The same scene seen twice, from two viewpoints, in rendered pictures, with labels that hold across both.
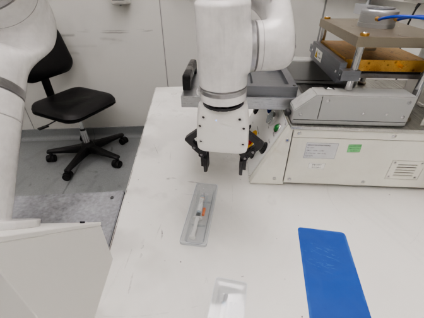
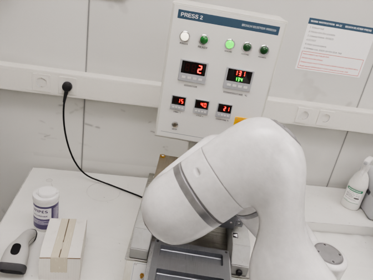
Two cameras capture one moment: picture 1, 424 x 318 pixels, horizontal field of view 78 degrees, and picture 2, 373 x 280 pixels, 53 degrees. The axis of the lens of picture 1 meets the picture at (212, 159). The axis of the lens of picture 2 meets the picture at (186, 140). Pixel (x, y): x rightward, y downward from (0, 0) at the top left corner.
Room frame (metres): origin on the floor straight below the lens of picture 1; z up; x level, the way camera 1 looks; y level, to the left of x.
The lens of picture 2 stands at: (0.83, 0.58, 1.67)
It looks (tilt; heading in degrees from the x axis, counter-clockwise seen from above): 25 degrees down; 265
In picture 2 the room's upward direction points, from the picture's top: 10 degrees clockwise
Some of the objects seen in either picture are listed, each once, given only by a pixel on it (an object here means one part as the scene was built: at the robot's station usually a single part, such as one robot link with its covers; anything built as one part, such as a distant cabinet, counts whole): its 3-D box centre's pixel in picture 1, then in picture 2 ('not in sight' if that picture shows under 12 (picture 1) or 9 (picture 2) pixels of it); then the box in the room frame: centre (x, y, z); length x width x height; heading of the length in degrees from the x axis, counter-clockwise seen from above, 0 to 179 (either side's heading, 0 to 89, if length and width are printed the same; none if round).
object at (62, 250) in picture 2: not in sight; (64, 247); (1.08, -0.35, 0.80); 0.19 x 0.13 x 0.09; 94
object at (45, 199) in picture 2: not in sight; (46, 208); (1.18, -0.50, 0.82); 0.09 x 0.09 x 0.15
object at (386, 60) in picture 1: (370, 46); not in sight; (0.68, -0.38, 1.07); 0.22 x 0.17 x 0.10; 176
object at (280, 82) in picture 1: (259, 77); (190, 270); (0.70, -0.13, 0.98); 0.20 x 0.17 x 0.03; 176
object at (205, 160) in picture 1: (200, 156); not in sight; (0.47, 0.03, 0.89); 0.03 x 0.03 x 0.07; 80
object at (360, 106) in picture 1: (344, 106); (237, 236); (0.55, -0.30, 0.96); 0.26 x 0.05 x 0.07; 86
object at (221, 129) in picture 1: (223, 122); not in sight; (0.46, -0.02, 0.97); 0.10 x 0.08 x 0.11; 80
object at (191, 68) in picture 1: (190, 73); not in sight; (0.72, 0.06, 0.99); 0.15 x 0.02 x 0.04; 176
